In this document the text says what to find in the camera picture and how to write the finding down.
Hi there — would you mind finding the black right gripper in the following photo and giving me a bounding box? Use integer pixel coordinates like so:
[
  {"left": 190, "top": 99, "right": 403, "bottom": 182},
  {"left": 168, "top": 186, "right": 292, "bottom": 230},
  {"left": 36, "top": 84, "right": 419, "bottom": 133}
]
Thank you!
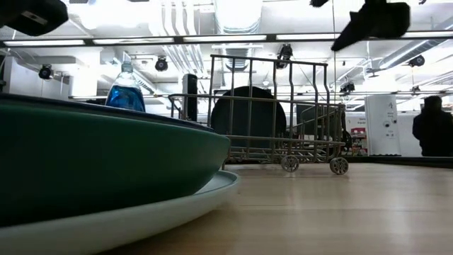
[{"left": 309, "top": 0, "right": 411, "bottom": 52}]

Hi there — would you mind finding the black plate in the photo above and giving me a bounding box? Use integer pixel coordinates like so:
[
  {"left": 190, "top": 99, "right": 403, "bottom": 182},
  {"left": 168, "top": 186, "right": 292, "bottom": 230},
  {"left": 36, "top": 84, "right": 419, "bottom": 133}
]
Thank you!
[{"left": 210, "top": 85, "right": 287, "bottom": 149}]

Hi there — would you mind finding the dark green deep plate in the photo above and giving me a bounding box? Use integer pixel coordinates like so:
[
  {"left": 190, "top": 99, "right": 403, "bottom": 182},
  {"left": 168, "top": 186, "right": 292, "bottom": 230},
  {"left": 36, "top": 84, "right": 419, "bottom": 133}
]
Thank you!
[{"left": 0, "top": 100, "right": 231, "bottom": 227}]

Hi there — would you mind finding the pale mint plate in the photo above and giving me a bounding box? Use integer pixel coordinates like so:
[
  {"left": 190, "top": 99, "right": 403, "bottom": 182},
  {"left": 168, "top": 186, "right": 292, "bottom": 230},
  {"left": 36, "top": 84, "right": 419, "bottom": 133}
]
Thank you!
[{"left": 0, "top": 169, "right": 241, "bottom": 255}]

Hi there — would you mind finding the black equipment cart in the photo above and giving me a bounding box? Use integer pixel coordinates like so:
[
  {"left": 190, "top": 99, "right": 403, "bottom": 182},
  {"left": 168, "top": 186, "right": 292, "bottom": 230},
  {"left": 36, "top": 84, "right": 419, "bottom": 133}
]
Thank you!
[{"left": 297, "top": 104, "right": 353, "bottom": 157}]

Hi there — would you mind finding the white kiosk cabinet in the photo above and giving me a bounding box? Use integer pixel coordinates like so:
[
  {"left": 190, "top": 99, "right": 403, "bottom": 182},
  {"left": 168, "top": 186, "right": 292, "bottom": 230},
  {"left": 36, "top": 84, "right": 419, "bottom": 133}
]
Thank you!
[{"left": 364, "top": 94, "right": 403, "bottom": 157}]

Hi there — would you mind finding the person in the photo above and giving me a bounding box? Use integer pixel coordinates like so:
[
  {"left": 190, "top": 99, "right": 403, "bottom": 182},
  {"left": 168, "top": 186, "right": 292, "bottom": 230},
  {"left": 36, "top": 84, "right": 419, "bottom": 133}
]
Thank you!
[{"left": 412, "top": 95, "right": 453, "bottom": 157}]

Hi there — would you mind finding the black tall column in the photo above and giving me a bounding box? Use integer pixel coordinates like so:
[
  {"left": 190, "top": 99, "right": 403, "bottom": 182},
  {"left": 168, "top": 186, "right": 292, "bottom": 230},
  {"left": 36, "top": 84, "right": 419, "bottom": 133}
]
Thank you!
[{"left": 182, "top": 73, "right": 198, "bottom": 122}]

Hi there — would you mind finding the blue dish soap bottle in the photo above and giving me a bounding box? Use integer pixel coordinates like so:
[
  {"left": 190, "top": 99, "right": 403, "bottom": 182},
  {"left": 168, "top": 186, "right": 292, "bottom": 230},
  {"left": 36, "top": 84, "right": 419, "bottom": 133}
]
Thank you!
[{"left": 105, "top": 60, "right": 147, "bottom": 113}]

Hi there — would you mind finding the ceiling light bar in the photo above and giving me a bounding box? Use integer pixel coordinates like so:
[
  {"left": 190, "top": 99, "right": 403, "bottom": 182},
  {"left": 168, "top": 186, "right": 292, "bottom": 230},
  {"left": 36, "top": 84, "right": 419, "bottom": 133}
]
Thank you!
[{"left": 3, "top": 32, "right": 453, "bottom": 47}]

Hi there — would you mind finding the grey wire dish rack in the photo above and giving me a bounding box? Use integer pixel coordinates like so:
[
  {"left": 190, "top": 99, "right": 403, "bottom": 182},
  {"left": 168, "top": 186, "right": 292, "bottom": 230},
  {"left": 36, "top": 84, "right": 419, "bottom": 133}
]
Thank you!
[{"left": 168, "top": 54, "right": 350, "bottom": 176}]

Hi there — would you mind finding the black aluminium table frame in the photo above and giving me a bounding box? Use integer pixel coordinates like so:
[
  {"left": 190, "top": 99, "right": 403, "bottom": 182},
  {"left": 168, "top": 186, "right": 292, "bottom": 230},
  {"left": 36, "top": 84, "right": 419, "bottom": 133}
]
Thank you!
[{"left": 346, "top": 154, "right": 453, "bottom": 169}]

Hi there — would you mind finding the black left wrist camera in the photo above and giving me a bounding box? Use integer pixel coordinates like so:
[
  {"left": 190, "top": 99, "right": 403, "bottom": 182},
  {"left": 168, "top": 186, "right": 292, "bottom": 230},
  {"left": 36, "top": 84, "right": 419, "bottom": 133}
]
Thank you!
[{"left": 0, "top": 0, "right": 69, "bottom": 37}]

